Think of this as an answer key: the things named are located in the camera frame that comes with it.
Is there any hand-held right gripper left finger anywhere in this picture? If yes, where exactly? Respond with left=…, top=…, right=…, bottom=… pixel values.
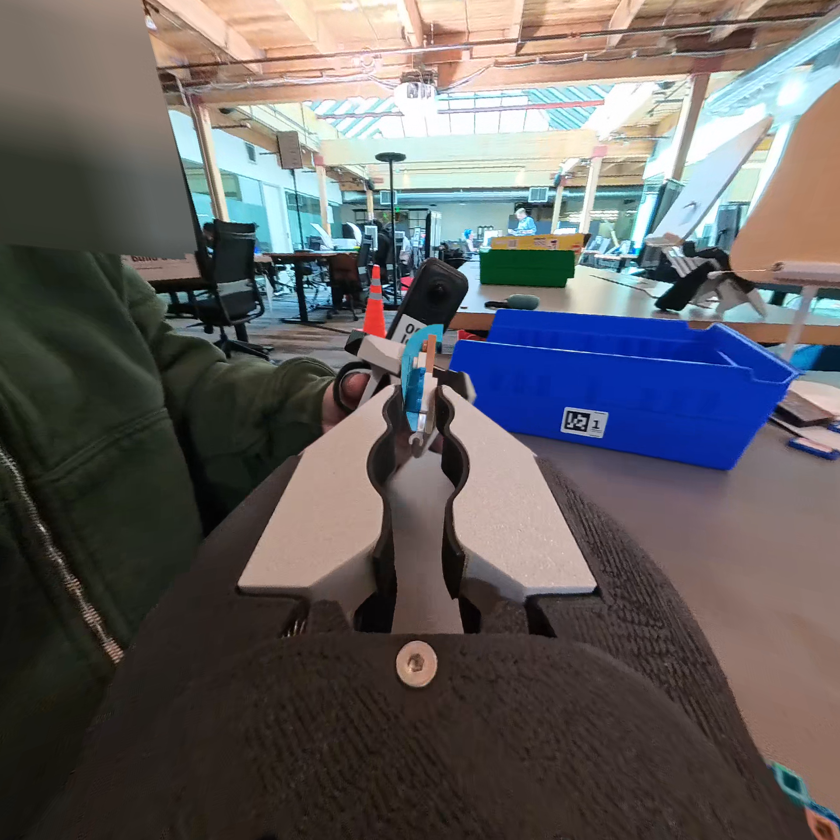
left=238, top=386, right=401, bottom=613

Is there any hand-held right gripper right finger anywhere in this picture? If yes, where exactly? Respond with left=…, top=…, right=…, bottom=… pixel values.
left=436, top=386, right=599, bottom=602

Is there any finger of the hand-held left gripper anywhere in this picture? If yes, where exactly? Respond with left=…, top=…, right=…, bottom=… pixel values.
left=356, top=335, right=406, bottom=395

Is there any teal orange lego piece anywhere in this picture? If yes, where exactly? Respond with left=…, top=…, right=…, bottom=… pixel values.
left=766, top=760, right=840, bottom=840

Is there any person's left hand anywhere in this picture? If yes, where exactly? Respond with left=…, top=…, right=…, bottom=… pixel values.
left=320, top=371, right=372, bottom=435

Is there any orange traffic cone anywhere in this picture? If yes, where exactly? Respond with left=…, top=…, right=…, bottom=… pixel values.
left=362, top=264, right=389, bottom=340

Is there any green plastic bin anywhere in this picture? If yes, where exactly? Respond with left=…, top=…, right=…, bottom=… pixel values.
left=479, top=246, right=578, bottom=288

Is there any yellow cardboard box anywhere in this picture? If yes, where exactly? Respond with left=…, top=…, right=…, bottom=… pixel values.
left=489, top=233, right=586, bottom=252

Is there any blue plastic bin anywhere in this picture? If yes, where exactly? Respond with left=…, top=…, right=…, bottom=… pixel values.
left=449, top=308, right=802, bottom=471

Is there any black office chair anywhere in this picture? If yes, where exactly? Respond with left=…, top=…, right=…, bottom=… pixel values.
left=196, top=220, right=271, bottom=361

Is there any person's green zip jacket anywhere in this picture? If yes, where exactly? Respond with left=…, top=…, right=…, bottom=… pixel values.
left=0, top=245, right=206, bottom=840

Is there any white tilted board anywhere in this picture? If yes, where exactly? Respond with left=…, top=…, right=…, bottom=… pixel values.
left=648, top=117, right=776, bottom=245

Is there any pile of papers and cards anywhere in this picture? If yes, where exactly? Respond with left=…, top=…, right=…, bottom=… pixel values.
left=771, top=379, right=840, bottom=462

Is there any tan board on white stand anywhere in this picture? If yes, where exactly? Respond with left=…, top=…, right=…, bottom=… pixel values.
left=730, top=84, right=840, bottom=362

